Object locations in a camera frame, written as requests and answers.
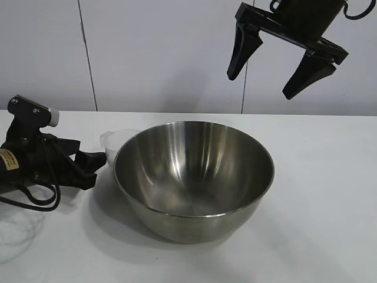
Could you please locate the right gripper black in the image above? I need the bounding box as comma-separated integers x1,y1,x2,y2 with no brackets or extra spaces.
226,0,349,101

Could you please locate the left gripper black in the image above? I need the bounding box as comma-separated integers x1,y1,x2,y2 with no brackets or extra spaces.
16,129,107,192

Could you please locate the clear plastic measuring cup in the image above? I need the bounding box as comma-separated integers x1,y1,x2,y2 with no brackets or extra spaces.
100,128,140,167

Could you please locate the stainless steel mixing bowl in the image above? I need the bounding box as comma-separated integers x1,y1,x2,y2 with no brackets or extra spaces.
113,121,276,244

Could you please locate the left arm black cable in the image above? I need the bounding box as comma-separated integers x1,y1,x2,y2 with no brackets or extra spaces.
0,176,62,212

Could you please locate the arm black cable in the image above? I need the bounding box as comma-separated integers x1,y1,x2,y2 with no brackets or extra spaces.
0,176,62,212
342,0,374,21

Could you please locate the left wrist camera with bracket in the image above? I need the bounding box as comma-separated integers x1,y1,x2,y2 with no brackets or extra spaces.
6,94,60,139

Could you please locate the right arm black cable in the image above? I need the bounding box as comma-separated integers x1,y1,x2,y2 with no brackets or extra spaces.
342,0,374,21

